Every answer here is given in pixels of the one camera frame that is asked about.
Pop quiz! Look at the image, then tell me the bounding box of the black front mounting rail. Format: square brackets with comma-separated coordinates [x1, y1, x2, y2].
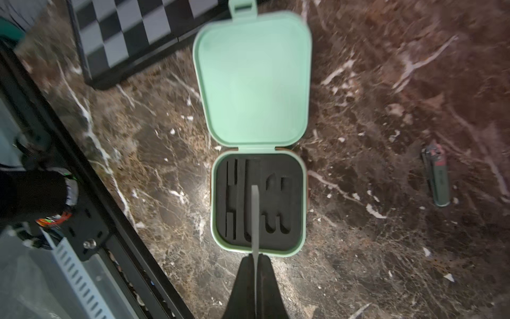
[1, 45, 192, 318]

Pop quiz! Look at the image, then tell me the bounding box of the black white checkerboard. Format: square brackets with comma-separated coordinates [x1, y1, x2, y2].
[66, 0, 231, 90]

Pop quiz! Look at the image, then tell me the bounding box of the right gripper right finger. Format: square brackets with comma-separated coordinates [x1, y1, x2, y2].
[256, 254, 289, 319]

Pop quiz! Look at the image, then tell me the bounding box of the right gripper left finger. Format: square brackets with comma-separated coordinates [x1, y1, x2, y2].
[223, 254, 255, 319]

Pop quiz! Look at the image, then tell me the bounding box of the white slotted cable duct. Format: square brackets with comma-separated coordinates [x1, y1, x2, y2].
[43, 231, 115, 319]

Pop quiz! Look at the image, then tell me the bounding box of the silver nail file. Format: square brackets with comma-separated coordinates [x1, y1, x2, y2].
[251, 185, 260, 318]

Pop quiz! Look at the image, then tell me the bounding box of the mint green nail clipper case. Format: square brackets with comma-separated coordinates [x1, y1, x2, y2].
[193, 1, 312, 257]

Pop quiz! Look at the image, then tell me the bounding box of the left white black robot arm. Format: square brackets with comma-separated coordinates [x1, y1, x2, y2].
[1, 130, 79, 250]

